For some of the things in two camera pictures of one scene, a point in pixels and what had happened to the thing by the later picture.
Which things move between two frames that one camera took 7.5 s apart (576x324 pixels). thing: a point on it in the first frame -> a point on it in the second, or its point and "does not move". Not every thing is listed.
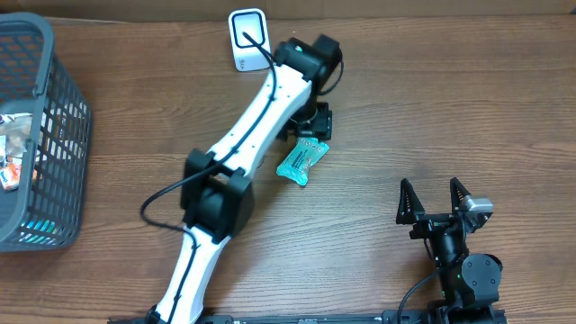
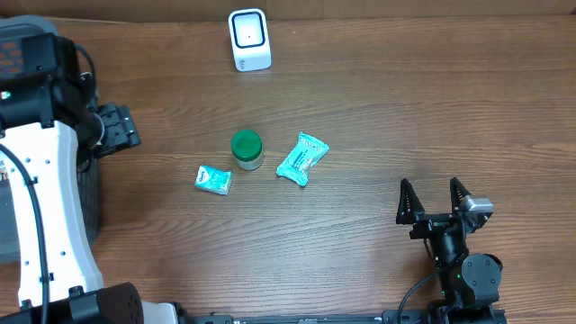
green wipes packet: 307,152 does not move
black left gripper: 319,127 -> 116,129
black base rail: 323,319 does not move
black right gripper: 409,211 does not move
